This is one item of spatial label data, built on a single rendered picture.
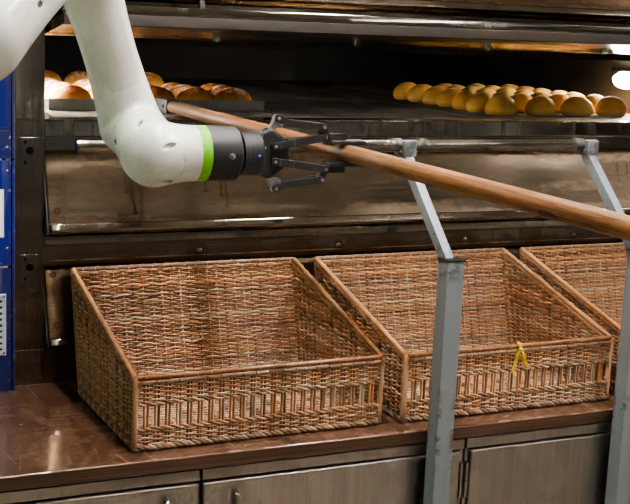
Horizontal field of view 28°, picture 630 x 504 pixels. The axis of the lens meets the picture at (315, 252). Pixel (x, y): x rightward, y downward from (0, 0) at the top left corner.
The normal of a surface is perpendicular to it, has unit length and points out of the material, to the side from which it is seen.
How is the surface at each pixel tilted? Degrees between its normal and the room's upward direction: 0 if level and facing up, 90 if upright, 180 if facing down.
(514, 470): 90
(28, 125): 90
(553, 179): 70
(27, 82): 90
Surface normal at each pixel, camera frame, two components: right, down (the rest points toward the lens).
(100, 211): 0.40, -0.16
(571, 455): 0.41, 0.19
